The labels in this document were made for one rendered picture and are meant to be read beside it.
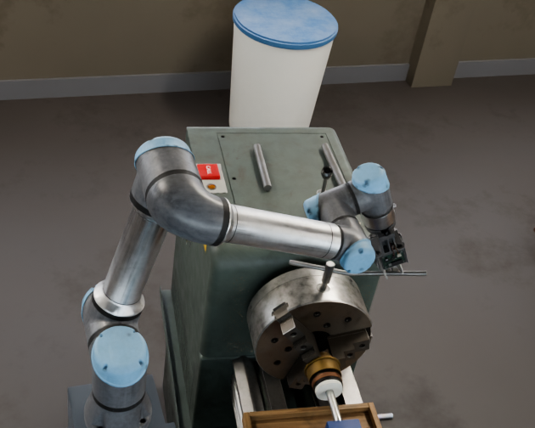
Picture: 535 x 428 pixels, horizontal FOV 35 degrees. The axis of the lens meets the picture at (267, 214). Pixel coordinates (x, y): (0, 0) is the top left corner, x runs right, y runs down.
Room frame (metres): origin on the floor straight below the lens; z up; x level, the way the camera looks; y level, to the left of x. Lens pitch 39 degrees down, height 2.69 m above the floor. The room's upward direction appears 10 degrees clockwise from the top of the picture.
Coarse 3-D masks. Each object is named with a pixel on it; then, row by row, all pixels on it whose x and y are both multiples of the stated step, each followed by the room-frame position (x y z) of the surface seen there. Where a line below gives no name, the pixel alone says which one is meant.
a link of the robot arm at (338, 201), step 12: (324, 192) 1.48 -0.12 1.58; (336, 192) 1.47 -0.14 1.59; (348, 192) 1.46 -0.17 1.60; (312, 204) 1.44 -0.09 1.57; (324, 204) 1.44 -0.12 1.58; (336, 204) 1.43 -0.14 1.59; (348, 204) 1.45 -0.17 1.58; (312, 216) 1.42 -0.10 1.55; (324, 216) 1.41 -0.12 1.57; (336, 216) 1.40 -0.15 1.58
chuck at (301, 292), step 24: (288, 288) 1.54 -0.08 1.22; (312, 288) 1.53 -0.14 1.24; (336, 288) 1.55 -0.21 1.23; (264, 312) 1.49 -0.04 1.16; (312, 312) 1.48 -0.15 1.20; (336, 312) 1.50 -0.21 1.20; (360, 312) 1.52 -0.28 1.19; (264, 336) 1.45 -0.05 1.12; (264, 360) 1.45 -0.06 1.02; (288, 360) 1.47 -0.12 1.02
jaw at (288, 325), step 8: (288, 304) 1.49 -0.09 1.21; (280, 312) 1.48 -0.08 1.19; (288, 312) 1.47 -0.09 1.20; (280, 320) 1.46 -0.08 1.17; (288, 320) 1.46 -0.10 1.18; (296, 320) 1.47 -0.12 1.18; (288, 328) 1.43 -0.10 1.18; (296, 328) 1.43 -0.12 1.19; (304, 328) 1.47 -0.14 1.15; (288, 336) 1.43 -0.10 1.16; (296, 336) 1.43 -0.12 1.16; (304, 336) 1.44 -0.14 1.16; (312, 336) 1.47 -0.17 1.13; (296, 344) 1.42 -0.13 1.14; (304, 344) 1.42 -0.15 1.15; (312, 344) 1.43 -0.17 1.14; (304, 352) 1.42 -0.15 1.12; (312, 352) 1.41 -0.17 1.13; (304, 360) 1.40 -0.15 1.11
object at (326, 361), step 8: (320, 352) 1.44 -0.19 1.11; (328, 352) 1.45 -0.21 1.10; (312, 360) 1.40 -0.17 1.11; (320, 360) 1.40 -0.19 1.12; (328, 360) 1.41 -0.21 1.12; (336, 360) 1.42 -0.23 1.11; (312, 368) 1.39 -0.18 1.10; (320, 368) 1.38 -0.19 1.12; (328, 368) 1.38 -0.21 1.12; (336, 368) 1.39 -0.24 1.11; (312, 376) 1.37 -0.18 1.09; (320, 376) 1.36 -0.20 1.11; (328, 376) 1.36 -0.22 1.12; (336, 376) 1.37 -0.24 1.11; (312, 384) 1.36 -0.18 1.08
